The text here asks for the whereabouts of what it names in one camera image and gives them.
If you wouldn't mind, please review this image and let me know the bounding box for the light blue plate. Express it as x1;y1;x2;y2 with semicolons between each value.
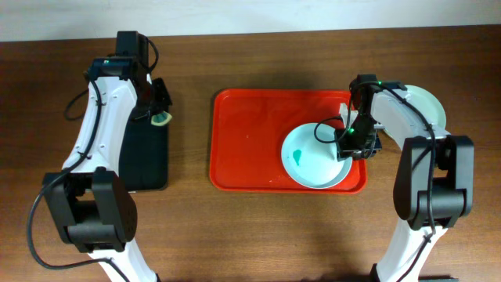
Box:
281;123;353;190

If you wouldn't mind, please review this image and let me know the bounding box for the light green plate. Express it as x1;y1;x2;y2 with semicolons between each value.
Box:
395;85;448;137

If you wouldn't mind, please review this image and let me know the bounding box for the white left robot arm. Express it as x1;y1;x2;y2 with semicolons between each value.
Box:
37;31;171;281

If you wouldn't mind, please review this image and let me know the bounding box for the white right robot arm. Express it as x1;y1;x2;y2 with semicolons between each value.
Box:
335;74;474;281

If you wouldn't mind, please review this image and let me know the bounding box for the black tray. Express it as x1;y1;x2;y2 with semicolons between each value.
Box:
118;117;168;192

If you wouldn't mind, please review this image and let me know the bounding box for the red plastic tray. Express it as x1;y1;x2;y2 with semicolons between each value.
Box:
209;89;368;194

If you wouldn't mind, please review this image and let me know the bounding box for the yellow green sponge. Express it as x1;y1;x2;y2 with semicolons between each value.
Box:
150;111;172;127

